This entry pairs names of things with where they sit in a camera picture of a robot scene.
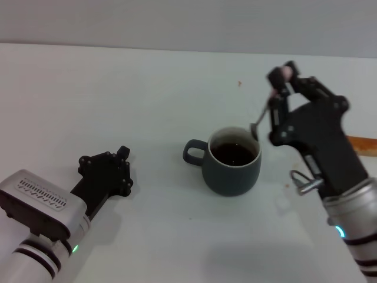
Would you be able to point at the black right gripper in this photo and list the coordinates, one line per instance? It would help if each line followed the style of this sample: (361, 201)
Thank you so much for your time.
(321, 138)

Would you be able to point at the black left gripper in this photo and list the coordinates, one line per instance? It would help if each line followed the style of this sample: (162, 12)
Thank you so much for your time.
(100, 177)

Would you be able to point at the reddish brown wooden block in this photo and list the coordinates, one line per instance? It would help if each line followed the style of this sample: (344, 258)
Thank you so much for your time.
(365, 146)

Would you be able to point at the dark grey ceramic cup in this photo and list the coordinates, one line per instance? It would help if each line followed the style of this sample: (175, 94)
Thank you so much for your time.
(232, 179)

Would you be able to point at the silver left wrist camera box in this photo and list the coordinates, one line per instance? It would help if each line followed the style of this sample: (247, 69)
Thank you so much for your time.
(38, 200)

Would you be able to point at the dark coffee liquid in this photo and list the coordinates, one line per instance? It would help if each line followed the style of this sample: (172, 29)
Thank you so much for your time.
(232, 153)

